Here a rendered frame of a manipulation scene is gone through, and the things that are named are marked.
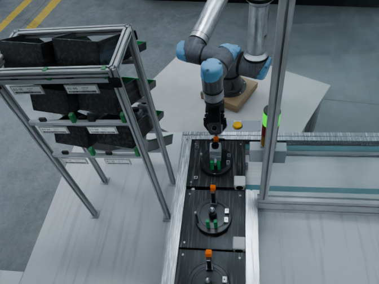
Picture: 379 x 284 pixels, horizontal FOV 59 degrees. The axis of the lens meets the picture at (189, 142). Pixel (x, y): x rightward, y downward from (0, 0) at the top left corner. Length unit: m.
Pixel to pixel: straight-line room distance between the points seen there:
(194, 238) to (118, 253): 0.33
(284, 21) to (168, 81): 1.28
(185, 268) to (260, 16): 1.04
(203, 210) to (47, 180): 1.85
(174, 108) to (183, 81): 0.22
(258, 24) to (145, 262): 1.08
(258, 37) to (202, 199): 0.74
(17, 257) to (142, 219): 1.41
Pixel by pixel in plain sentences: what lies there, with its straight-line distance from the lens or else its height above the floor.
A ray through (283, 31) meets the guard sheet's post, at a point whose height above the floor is 1.70.
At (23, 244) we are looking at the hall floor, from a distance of 2.72.
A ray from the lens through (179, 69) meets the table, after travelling 2.05.
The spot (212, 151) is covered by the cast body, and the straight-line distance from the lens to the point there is 1.31.
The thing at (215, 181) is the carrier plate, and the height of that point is 0.97.
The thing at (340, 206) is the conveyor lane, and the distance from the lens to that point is 1.42.
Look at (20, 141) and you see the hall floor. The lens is 3.34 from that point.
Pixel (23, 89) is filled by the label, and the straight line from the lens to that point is 0.96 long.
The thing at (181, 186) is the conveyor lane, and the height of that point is 0.96.
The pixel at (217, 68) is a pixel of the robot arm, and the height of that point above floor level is 1.42.
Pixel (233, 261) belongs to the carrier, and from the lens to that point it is 1.23.
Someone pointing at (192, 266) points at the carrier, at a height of 0.97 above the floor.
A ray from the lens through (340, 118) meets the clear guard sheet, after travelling 1.01.
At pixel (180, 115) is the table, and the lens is 1.77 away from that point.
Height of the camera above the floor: 2.14
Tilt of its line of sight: 51 degrees down
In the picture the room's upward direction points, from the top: 10 degrees counter-clockwise
